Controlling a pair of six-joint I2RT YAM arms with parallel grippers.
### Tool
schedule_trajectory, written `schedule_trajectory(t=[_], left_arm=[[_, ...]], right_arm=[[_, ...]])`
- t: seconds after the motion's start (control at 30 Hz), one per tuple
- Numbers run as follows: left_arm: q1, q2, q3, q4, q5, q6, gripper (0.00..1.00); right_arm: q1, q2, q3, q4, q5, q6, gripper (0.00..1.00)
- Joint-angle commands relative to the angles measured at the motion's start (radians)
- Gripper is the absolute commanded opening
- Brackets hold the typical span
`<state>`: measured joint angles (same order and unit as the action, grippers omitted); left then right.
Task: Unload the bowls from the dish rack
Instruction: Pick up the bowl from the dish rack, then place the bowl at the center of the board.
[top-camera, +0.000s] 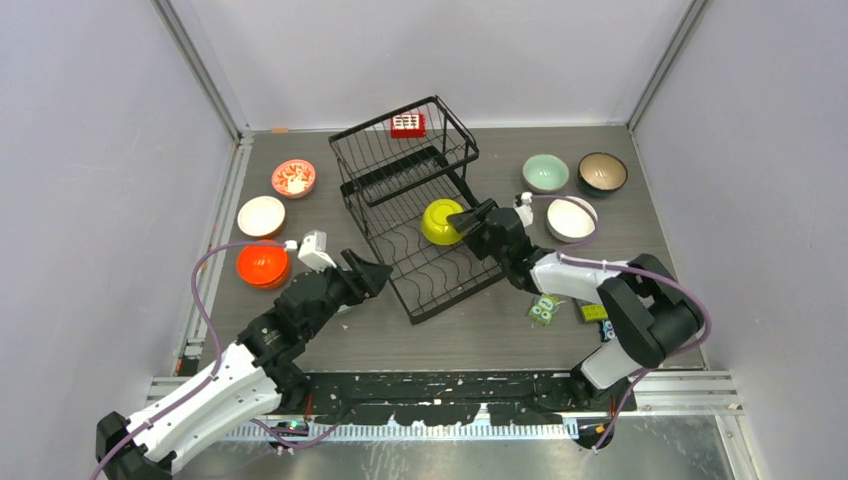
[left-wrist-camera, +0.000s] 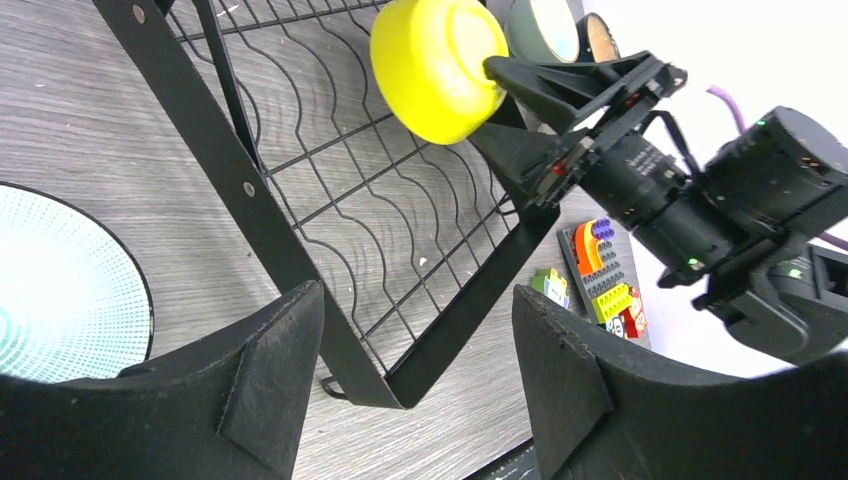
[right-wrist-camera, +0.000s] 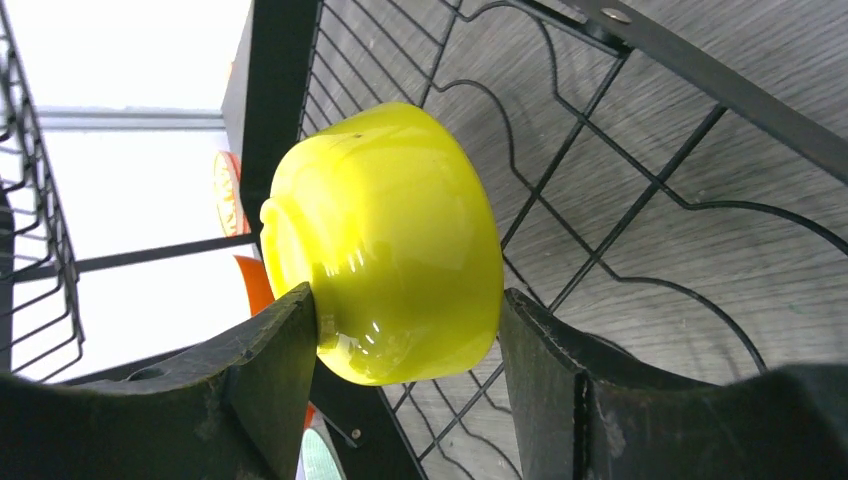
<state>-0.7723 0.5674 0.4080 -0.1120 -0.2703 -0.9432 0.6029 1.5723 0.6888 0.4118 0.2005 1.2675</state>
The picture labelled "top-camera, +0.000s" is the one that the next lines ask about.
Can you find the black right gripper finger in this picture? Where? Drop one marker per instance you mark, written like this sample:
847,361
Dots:
486,205
467,223

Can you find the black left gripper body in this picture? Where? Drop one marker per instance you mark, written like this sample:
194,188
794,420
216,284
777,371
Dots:
340,291

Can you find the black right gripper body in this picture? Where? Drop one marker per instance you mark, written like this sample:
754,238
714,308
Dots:
480,243

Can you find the yellow-green bowl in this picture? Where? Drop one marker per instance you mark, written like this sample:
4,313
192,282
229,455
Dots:
435,225

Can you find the celadon bowl with flower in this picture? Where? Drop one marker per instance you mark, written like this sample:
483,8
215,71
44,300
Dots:
545,173

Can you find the white ribbed bowl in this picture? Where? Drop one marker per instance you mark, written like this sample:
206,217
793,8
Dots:
571,219

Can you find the black wire dish rack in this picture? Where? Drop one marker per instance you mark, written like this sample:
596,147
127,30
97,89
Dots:
386,186

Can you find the dark blue glazed bowl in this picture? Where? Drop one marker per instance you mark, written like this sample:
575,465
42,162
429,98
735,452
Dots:
600,174

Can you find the white bowl red floral pattern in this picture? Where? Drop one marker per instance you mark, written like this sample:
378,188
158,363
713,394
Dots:
294,178

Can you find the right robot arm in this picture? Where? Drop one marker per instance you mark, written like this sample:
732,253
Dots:
653,316

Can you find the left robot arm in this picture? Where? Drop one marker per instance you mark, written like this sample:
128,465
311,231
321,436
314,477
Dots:
254,375

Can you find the green owl toy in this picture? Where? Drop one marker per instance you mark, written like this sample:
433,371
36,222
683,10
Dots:
543,308

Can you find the red box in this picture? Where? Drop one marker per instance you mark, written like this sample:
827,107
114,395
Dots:
408,125

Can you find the grey building block plate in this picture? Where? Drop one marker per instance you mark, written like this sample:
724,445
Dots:
591,312

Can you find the blue owl card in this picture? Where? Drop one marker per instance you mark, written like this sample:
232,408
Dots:
607,331

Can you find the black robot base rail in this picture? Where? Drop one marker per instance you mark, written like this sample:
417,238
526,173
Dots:
443,398

